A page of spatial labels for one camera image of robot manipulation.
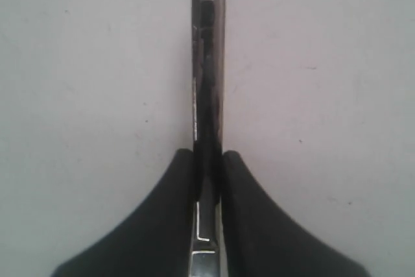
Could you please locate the steel table knife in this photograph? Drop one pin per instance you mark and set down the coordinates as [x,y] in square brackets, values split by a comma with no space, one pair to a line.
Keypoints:
[208,39]

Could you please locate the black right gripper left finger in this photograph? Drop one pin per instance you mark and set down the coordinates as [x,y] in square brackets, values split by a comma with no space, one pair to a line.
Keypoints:
[154,240]

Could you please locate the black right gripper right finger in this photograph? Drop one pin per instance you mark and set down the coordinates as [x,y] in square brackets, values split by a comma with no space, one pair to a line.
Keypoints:
[262,240]

